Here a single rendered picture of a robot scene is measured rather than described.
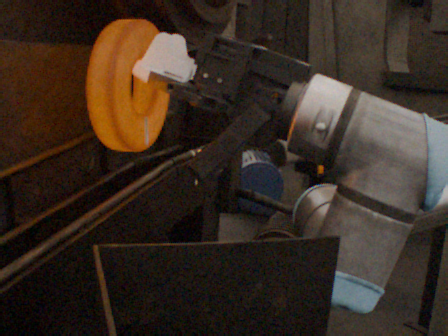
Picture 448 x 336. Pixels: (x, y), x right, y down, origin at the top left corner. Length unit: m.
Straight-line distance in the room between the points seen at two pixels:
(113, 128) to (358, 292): 0.31
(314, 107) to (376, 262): 0.17
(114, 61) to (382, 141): 0.29
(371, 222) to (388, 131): 0.09
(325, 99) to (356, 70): 2.94
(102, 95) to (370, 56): 2.97
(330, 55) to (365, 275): 3.02
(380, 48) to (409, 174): 2.92
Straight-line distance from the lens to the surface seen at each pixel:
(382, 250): 0.54
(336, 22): 3.53
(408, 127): 0.53
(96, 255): 0.37
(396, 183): 0.52
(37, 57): 0.62
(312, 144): 0.53
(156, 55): 0.60
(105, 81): 0.56
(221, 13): 0.85
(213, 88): 0.56
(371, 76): 3.44
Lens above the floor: 0.86
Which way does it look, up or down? 11 degrees down
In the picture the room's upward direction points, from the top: 3 degrees clockwise
